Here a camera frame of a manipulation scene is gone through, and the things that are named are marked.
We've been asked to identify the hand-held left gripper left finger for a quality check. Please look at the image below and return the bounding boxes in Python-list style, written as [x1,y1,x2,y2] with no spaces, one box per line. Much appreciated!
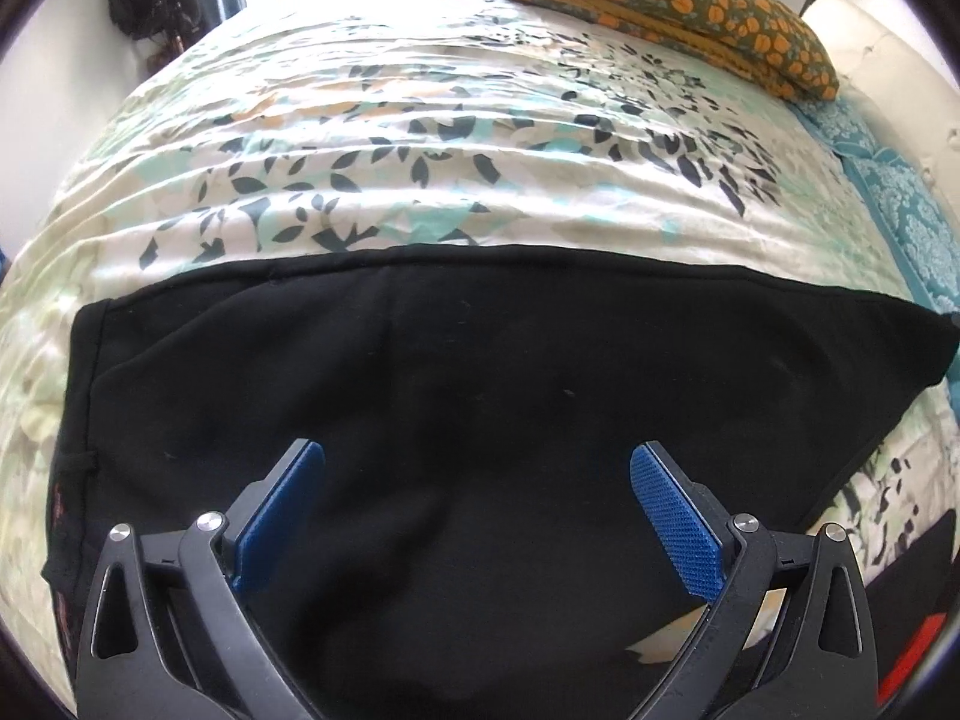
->
[75,439,327,720]

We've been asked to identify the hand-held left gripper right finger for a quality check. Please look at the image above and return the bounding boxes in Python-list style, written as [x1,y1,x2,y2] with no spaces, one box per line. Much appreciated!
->
[630,444,878,720]

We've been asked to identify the black pants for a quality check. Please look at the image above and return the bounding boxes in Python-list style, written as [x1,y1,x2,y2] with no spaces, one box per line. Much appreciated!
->
[41,244,960,720]

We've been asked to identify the teal patterned pillow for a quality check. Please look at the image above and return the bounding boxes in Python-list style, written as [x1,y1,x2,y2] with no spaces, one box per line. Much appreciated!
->
[795,97,960,316]

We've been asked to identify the floral leaf print bedspread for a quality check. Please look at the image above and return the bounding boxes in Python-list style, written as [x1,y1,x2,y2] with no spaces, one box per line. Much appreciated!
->
[0,0,960,691]

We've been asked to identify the cream padded headboard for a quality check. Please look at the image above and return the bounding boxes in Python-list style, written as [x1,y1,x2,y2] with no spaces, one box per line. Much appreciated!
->
[799,0,960,188]

